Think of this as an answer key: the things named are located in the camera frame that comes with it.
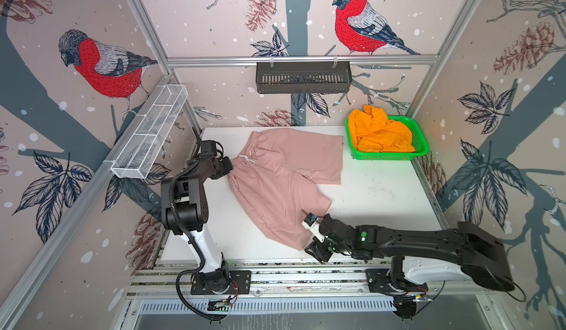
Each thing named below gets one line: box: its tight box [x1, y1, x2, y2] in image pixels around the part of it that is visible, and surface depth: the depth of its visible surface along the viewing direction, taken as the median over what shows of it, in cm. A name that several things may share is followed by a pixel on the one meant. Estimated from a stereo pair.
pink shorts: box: [227, 128, 343, 251], surface depth 100 cm
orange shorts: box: [347, 104, 416, 153], surface depth 112 cm
